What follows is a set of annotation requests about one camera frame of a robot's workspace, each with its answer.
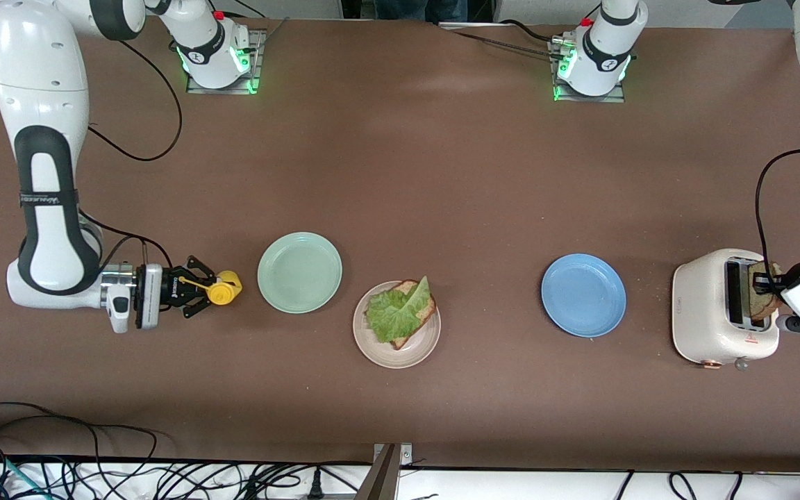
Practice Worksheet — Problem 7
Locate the brown bread slice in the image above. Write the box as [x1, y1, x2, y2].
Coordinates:
[371, 279, 438, 350]
[747, 260, 784, 322]

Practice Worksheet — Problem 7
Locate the yellow mustard squeeze bottle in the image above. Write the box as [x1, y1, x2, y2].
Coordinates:
[178, 269, 242, 307]

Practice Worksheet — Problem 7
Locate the green lettuce leaf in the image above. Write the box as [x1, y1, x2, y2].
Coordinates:
[365, 276, 432, 343]

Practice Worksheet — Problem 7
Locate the mint green plate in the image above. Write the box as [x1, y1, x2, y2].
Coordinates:
[257, 232, 343, 315]

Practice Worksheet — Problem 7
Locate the blue plate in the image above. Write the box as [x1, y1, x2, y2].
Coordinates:
[541, 253, 627, 339]

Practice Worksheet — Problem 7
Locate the beige plate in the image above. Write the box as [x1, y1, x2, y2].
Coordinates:
[353, 281, 442, 369]

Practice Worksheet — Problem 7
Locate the white two-slot toaster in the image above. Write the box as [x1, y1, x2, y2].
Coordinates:
[672, 249, 781, 370]

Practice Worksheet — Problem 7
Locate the person in blue jeans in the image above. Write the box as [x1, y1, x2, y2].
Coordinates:
[372, 0, 470, 22]

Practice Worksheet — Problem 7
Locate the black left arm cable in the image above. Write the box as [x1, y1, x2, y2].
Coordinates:
[754, 147, 800, 292]

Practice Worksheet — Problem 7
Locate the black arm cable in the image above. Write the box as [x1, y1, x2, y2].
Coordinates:
[79, 38, 183, 272]
[754, 147, 800, 292]

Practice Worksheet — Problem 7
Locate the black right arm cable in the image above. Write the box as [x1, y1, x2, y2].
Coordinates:
[79, 38, 183, 272]

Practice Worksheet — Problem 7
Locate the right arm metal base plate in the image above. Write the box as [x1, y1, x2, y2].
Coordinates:
[186, 29, 263, 94]

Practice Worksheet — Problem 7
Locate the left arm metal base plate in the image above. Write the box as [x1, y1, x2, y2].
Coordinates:
[553, 38, 626, 103]

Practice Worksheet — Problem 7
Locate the grey metal table bracket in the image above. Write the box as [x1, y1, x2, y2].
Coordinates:
[355, 442, 415, 500]

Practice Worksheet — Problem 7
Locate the black braided base cable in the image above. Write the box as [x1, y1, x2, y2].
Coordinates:
[452, 29, 560, 58]

